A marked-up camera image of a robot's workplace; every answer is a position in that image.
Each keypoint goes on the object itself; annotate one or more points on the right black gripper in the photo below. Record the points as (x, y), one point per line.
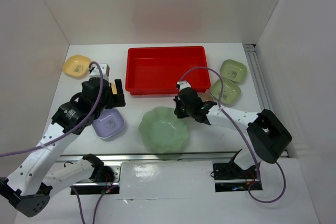
(179, 114)

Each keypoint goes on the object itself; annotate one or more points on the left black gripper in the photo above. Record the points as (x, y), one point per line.
(115, 99)

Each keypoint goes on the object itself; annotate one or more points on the lavender square dish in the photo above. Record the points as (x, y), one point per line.
(109, 123)

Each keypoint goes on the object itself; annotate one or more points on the large green scalloped bowl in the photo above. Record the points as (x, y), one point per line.
(162, 132)

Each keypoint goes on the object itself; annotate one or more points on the green square dish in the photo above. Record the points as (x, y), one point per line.
(231, 91)
(233, 70)

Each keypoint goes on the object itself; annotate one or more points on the yellow square dish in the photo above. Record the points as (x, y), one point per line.
(76, 66)

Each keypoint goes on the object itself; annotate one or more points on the pink-brown square dish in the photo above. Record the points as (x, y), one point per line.
(206, 97)

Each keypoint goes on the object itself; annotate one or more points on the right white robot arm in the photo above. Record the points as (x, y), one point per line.
(235, 120)

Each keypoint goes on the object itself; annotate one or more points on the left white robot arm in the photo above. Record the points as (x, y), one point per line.
(31, 186)

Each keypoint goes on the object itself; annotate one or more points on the red plastic bin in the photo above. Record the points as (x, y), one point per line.
(156, 70)

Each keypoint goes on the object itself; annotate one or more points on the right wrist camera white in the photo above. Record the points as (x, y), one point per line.
(180, 85)

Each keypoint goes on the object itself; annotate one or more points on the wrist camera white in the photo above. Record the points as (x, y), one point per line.
(180, 85)
(95, 72)

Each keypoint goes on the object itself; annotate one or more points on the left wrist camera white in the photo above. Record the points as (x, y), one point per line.
(95, 72)

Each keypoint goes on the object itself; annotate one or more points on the aluminium rail front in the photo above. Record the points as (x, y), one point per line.
(165, 157)

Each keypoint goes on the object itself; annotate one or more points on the aluminium rail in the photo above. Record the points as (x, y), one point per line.
(165, 157)
(260, 77)

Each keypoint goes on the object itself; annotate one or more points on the aluminium rail right side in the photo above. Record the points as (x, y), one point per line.
(260, 77)

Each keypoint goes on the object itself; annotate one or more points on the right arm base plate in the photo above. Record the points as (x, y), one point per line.
(227, 178)

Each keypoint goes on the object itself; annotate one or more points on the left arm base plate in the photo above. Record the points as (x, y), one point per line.
(104, 180)

